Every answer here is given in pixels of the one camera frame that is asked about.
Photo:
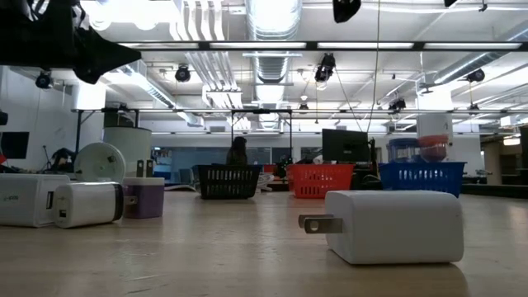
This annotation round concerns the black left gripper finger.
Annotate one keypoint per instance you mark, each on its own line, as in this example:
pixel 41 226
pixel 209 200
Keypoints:
pixel 103 61
pixel 103 43

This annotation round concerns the purple and white wall charger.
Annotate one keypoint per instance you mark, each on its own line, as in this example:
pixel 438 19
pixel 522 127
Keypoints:
pixel 144 198

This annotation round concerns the white wall charger black end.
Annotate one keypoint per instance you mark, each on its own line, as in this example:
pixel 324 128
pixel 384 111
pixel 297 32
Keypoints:
pixel 86 204

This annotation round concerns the white cube wall charger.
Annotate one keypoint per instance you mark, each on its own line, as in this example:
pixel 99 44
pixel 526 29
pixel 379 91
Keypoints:
pixel 396 227

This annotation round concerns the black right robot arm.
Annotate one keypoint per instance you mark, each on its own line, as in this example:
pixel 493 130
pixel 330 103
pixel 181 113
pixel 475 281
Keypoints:
pixel 449 2

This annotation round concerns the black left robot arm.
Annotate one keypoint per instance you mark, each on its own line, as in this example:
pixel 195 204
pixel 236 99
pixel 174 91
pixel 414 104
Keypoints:
pixel 24 33

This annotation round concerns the black background robot arm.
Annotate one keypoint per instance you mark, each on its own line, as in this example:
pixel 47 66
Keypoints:
pixel 62 158

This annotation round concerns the black ceiling spotlight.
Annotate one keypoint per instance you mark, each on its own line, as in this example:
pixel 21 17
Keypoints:
pixel 397 104
pixel 43 79
pixel 182 74
pixel 477 75

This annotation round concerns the black overhead light bar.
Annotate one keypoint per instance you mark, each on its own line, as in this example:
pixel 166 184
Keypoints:
pixel 311 45

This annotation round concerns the round white disc charger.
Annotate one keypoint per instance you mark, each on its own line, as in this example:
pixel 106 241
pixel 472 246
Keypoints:
pixel 99 163

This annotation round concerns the black computer monitor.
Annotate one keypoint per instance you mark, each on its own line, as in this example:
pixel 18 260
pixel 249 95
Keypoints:
pixel 344 144

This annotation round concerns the white round column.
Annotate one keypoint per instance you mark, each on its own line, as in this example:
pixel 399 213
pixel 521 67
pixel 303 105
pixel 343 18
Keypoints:
pixel 435 123

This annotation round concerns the red plastic basket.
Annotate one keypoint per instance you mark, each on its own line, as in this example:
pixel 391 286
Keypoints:
pixel 326 167

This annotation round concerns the person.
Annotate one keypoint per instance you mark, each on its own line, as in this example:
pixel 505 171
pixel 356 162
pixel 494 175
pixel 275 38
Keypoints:
pixel 237 154

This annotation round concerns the black plastic basket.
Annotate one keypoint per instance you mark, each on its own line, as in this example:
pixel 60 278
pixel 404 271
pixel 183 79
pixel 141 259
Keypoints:
pixel 227 195

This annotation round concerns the blue plastic basket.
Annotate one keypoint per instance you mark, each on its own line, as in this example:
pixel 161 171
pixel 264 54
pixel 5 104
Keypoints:
pixel 453 181

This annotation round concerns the black overhead camera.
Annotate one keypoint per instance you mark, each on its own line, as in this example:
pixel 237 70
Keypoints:
pixel 326 66

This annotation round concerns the silver ceiling air duct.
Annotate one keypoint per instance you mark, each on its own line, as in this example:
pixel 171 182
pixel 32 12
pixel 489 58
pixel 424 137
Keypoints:
pixel 272 16

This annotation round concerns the black background rig frame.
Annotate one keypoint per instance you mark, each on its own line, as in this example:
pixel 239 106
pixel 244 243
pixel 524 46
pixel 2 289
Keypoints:
pixel 165 110

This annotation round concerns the black wall screen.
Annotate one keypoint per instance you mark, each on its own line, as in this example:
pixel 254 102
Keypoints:
pixel 14 144

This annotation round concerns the white labelled wall charger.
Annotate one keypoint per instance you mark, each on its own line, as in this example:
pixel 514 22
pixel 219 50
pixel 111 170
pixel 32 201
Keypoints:
pixel 29 200

